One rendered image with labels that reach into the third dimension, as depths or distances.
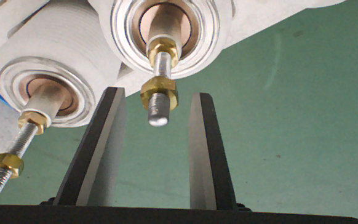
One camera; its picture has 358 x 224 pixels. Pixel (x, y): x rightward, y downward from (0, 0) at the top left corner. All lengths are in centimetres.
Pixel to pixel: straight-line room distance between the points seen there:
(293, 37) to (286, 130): 26
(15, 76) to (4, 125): 27
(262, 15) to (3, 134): 42
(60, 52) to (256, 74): 40
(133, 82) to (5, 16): 13
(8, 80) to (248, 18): 22
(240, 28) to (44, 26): 18
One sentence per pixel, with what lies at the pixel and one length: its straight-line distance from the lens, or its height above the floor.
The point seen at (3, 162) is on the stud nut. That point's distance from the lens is 19.
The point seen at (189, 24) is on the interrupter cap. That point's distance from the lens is 18.
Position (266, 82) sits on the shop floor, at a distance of 55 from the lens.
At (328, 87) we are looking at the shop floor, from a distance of 62.
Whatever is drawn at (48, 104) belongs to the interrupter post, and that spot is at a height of 27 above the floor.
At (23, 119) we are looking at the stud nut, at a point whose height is 29.
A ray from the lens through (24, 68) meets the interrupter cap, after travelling 23.
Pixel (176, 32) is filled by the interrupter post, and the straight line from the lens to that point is 16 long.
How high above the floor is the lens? 41
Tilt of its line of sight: 47 degrees down
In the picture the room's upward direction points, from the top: 180 degrees clockwise
